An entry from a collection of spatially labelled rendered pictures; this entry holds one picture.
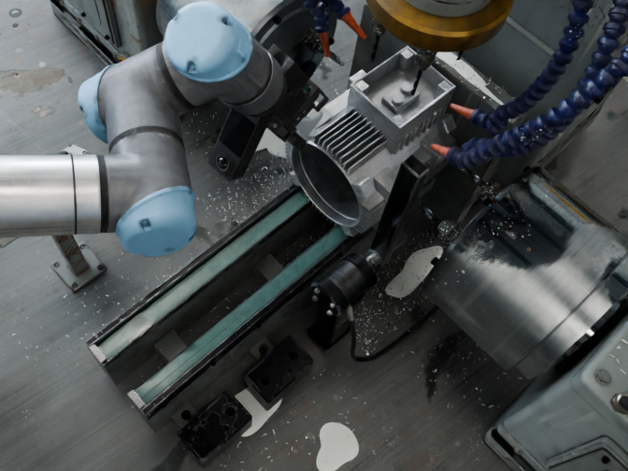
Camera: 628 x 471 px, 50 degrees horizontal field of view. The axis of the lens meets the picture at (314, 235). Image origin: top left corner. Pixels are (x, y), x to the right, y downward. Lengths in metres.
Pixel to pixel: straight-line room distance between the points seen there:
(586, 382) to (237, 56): 0.53
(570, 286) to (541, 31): 0.39
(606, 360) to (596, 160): 0.70
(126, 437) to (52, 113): 0.65
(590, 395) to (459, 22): 0.46
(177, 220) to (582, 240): 0.53
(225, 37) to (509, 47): 0.56
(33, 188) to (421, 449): 0.75
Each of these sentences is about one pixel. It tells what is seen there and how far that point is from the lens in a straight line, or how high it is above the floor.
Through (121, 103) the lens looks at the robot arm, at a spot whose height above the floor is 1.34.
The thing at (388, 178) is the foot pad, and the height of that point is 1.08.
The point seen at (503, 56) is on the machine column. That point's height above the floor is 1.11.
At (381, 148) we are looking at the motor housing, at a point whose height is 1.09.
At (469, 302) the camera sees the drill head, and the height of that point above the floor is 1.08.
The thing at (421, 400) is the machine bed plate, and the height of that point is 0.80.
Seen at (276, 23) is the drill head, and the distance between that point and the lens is 1.05.
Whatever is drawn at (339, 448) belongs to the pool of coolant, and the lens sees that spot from 1.12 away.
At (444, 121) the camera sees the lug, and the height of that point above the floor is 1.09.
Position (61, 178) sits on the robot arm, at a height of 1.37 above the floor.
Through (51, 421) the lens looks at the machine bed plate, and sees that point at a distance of 1.16.
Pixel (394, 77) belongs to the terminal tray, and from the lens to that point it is 1.05.
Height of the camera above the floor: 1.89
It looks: 62 degrees down
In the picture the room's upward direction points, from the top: 11 degrees clockwise
